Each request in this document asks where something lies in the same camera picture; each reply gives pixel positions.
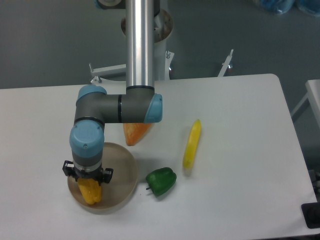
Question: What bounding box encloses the yellow corn cob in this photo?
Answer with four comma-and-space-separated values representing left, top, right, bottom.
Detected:
182, 119, 202, 169

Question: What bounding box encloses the blue plastic bag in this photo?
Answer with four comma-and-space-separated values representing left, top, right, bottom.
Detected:
253, 0, 320, 17

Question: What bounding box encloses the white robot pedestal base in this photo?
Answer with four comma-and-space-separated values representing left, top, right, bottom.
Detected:
90, 8, 175, 85

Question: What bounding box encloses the orange triangular bread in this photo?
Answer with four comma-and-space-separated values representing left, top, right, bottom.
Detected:
122, 123, 153, 146

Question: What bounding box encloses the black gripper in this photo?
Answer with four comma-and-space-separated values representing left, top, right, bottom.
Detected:
62, 160, 114, 185

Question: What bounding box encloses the yellow bell pepper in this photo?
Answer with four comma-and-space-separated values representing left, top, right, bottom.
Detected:
77, 178, 102, 205

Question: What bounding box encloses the white side table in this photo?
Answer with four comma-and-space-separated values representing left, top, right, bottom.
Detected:
290, 79, 320, 125

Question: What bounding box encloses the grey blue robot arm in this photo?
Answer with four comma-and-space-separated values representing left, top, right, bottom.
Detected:
62, 0, 163, 184

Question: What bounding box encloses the beige round plate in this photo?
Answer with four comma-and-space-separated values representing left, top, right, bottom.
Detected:
67, 142, 139, 215

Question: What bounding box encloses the green bell pepper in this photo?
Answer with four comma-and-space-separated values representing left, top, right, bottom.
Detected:
145, 167, 177, 197

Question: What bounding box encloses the black device at table edge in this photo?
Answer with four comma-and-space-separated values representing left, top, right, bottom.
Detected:
301, 202, 320, 229

